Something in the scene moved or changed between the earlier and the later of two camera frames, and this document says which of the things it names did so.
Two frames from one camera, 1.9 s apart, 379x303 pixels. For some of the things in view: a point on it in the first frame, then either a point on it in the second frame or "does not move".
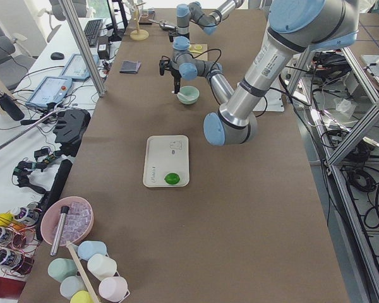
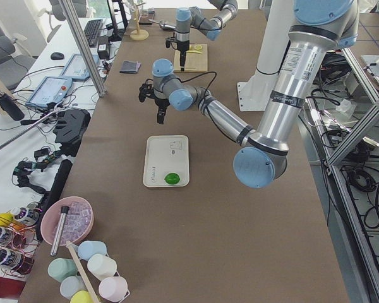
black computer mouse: x=57 y=55 does not move
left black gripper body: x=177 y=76 -> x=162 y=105
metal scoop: x=163 y=25 does not move
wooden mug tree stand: x=139 y=35 does not move
